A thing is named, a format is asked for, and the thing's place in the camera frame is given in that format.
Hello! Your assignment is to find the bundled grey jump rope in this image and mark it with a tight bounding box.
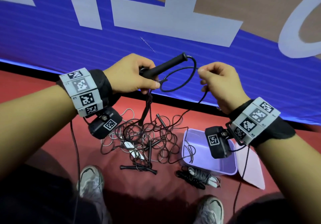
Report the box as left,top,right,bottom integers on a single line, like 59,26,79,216
188,167,222,188

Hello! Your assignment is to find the person's right leg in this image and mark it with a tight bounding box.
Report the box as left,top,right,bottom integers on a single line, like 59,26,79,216
226,192,301,224

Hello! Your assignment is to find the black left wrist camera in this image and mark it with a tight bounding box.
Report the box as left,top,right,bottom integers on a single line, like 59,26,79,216
88,106,123,140

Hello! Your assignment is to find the purple plastic lid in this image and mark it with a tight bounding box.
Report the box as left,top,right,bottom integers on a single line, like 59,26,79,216
234,141,266,190

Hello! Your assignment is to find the wristband with marker tiles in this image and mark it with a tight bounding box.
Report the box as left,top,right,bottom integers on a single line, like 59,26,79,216
227,97,296,148
56,67,121,118

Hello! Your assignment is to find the black right camera cable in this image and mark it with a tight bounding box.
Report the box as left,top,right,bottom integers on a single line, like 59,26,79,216
232,146,250,215

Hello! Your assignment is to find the person's right grey shoe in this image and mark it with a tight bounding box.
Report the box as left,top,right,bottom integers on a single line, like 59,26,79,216
194,195,224,224

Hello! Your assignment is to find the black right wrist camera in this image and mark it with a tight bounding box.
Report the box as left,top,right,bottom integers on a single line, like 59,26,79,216
205,126,233,159

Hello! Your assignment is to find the person's left hand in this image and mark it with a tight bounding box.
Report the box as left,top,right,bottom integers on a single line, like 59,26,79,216
103,53,161,95

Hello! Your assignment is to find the right wristband with marker tiles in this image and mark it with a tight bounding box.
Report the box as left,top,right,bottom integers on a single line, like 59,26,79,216
227,97,296,148

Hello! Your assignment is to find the person's grey shoe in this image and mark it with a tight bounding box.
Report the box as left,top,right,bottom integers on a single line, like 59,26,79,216
194,195,224,224
79,165,105,199

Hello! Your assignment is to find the person's right forearm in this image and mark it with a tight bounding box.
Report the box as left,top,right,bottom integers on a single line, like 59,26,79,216
255,133,321,224

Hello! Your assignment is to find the bundled black jump rope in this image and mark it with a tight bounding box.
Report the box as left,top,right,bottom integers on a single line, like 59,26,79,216
175,166,206,190

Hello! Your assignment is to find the person's leg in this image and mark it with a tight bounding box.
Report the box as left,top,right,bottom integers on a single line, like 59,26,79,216
226,192,301,224
0,164,112,224

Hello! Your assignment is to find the blue banner with white letters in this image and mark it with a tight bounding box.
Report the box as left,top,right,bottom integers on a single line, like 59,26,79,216
0,0,321,126

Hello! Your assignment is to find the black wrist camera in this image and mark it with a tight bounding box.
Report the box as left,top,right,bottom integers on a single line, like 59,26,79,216
205,126,233,159
88,106,123,140

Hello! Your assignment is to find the person's left leg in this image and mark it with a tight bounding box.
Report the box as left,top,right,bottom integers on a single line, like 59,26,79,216
0,164,112,224

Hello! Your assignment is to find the person's right hand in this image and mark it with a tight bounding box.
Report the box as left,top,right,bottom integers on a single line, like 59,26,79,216
198,62,251,115

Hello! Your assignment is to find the tangle of black jump ropes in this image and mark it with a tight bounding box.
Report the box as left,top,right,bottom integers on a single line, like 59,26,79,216
100,113,196,175

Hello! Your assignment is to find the black camera cable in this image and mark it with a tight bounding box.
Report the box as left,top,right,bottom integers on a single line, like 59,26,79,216
232,146,250,215
70,120,81,224

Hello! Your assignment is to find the black banner base rail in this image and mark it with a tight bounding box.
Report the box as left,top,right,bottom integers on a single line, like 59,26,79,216
0,61,321,132

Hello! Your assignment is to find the purple plastic box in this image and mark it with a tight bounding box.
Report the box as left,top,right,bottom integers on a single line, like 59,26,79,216
179,128,238,176

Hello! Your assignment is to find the black jump rope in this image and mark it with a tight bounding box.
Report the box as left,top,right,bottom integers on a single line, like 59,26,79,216
138,52,209,127
175,166,206,190

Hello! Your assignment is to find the black left camera cable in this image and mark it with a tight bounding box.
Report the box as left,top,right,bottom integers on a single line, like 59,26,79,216
70,120,81,224

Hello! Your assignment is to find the white jump rope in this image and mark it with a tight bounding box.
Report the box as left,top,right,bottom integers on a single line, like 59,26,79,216
108,108,146,160

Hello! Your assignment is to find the person's left grey shoe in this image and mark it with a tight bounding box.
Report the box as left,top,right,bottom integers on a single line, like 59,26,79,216
79,165,105,199

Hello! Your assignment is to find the left wristband with marker tiles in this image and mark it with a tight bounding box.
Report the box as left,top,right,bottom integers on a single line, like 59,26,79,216
56,67,121,118

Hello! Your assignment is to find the person's left forearm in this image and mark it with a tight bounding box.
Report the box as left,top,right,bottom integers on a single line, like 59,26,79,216
0,84,79,182

